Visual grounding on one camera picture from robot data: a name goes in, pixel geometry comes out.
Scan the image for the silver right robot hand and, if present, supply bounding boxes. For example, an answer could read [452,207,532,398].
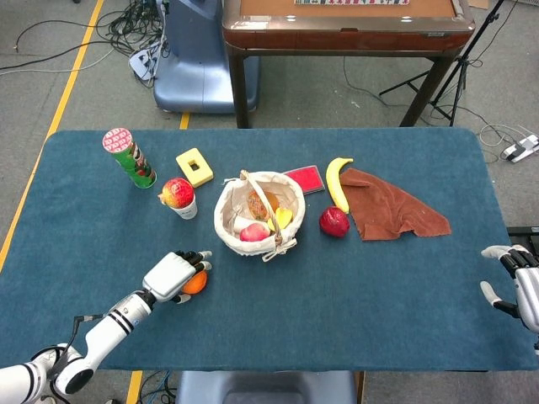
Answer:
[480,244,539,335]

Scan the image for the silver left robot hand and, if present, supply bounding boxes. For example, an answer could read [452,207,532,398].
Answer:
[141,250,214,306]

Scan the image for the orange fruit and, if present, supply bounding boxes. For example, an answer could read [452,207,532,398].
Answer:
[181,269,209,295]

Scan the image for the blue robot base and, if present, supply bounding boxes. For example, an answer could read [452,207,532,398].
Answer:
[152,0,260,114]

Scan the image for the white fabric basket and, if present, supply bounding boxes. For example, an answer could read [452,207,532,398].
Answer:
[213,169,307,263]

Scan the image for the white paper cup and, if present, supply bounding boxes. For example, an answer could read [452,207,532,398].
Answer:
[172,196,199,221]

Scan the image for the red yellow apple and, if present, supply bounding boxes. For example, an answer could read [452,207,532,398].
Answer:
[157,177,195,210]

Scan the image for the pink peach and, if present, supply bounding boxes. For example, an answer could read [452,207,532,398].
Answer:
[239,222,272,242]

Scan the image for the blue table cloth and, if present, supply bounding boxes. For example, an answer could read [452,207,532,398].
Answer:
[0,127,539,373]

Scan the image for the yellow block with hole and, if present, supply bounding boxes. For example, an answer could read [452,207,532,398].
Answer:
[175,147,215,189]

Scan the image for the brown bread roll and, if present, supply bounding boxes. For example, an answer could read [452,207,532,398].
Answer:
[246,190,280,221]

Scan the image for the green chips can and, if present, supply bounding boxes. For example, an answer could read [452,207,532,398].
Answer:
[102,128,157,189]

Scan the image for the yellow star fruit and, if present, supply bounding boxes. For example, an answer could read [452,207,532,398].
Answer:
[267,206,294,232]

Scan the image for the white power strip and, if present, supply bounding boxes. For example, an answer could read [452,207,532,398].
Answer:
[499,133,539,162]

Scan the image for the grey blue robot body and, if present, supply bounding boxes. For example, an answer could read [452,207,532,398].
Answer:
[174,369,359,404]

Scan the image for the brown cloth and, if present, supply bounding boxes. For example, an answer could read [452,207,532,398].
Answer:
[339,167,452,242]

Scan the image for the red flat box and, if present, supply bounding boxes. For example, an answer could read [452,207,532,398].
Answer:
[283,164,327,196]

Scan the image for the dark red pomegranate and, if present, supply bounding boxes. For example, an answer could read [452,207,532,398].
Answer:
[318,205,351,239]

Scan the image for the yellow banana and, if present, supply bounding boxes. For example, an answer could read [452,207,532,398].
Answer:
[326,157,355,215]

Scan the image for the white power adapter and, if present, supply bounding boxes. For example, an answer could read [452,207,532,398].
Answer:
[128,49,159,80]

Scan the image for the black tripod stand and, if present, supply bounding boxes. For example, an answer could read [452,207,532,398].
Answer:
[378,0,505,127]

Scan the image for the brown mahjong table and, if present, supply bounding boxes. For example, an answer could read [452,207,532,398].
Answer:
[221,0,477,129]

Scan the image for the black cable bundle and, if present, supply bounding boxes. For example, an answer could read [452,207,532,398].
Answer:
[95,0,170,56]

